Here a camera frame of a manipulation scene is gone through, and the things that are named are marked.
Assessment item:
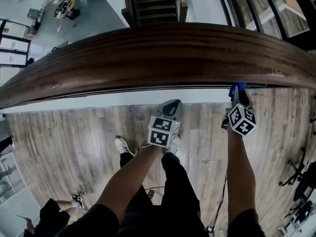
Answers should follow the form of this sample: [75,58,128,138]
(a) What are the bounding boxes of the dark staircase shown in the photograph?
[121,0,189,27]

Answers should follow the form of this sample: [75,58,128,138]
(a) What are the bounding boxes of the round yellow-rimmed cart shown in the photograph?
[53,0,80,21]

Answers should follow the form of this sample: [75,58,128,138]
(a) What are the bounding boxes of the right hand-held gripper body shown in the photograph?
[221,104,258,137]

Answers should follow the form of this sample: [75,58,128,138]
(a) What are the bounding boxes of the person's right white shoe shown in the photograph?
[164,136,181,155]

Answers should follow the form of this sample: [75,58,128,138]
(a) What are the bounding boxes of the person's white shoe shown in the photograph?
[114,136,135,157]
[164,136,181,155]

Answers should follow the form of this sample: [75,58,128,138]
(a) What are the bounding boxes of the black office chair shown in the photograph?
[278,147,316,202]

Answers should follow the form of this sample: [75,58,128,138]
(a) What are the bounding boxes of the person's right forearm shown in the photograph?
[226,129,257,219]

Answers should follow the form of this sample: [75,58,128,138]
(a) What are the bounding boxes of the blue cloth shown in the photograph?
[228,81,247,103]

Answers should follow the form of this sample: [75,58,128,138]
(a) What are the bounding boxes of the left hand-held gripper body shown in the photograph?
[147,99,184,149]

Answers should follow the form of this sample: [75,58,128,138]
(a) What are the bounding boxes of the black-framed glass entrance doors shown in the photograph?
[0,18,32,68]

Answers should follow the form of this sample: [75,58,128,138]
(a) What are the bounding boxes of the person's black shirt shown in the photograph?
[56,202,267,237]

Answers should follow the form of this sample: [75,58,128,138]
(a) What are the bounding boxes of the person's left forearm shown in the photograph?
[95,143,164,223]

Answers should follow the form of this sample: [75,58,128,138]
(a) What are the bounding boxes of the wooden railing with black bars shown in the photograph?
[0,0,316,110]

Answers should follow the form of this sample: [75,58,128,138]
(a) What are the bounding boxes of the person's left white shoe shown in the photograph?
[114,136,135,157]

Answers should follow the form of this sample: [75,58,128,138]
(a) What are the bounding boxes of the black cable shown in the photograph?
[144,185,165,200]
[206,170,229,234]

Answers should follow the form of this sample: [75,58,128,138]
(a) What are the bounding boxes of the person's black trousers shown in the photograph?
[119,152,202,207]

